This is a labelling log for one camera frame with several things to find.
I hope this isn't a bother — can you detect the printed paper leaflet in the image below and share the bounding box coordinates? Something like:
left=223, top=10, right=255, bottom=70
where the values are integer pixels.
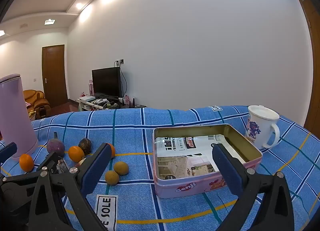
left=155, top=134, right=247, bottom=180

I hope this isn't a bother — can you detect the black power cable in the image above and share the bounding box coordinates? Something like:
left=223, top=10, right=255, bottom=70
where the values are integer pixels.
left=119, top=65, right=128, bottom=98

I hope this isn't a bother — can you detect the wooden door frame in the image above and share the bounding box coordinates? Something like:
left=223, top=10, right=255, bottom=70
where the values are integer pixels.
left=286, top=0, right=320, bottom=133

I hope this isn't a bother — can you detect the black television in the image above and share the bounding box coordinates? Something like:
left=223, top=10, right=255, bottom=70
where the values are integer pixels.
left=91, top=67, right=123, bottom=98

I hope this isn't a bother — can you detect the low television stand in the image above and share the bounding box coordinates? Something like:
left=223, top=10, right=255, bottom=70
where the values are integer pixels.
left=77, top=96, right=147, bottom=112

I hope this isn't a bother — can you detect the purple fruit with stem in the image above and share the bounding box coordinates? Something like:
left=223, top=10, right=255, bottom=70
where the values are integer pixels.
left=46, top=131, right=65, bottom=157

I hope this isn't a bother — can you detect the small orange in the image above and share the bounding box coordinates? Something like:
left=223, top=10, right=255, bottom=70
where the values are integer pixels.
left=68, top=146, right=85, bottom=163
left=19, top=154, right=35, bottom=172
left=106, top=143, right=116, bottom=159

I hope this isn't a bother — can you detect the brown taro root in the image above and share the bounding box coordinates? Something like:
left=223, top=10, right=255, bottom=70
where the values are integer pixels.
left=78, top=138, right=92, bottom=155

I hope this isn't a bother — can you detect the white mug with purple print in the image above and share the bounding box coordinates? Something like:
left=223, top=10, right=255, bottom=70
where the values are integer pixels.
left=244, top=105, right=280, bottom=150

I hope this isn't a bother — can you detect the blue plaid blanket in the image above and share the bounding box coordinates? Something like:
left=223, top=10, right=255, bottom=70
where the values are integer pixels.
left=0, top=105, right=320, bottom=231

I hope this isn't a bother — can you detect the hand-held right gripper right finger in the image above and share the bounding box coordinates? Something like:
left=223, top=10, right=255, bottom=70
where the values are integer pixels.
left=212, top=143, right=296, bottom=231

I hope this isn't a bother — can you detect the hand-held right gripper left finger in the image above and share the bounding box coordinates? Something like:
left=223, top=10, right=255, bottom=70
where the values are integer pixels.
left=29, top=142, right=117, bottom=231

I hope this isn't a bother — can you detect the small tan round fruit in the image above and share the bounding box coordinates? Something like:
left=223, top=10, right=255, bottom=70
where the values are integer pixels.
left=114, top=161, right=129, bottom=175
left=104, top=170, right=120, bottom=185

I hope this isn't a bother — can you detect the orange leather armchair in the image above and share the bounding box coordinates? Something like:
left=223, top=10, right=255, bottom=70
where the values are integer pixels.
left=23, top=89, right=52, bottom=121

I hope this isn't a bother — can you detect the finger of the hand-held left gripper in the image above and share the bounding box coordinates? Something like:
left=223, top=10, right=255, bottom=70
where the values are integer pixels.
left=0, top=142, right=18, bottom=166
left=0, top=152, right=64, bottom=184

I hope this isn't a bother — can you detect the purple electric kettle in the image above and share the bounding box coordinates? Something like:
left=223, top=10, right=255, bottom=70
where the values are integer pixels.
left=0, top=73, right=39, bottom=158

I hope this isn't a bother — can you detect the brown wooden door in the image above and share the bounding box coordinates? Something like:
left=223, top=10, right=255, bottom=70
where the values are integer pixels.
left=41, top=44, right=68, bottom=108

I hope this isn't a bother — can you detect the pink tin box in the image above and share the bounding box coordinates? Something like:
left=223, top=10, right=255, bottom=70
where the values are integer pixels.
left=152, top=124, right=263, bottom=199

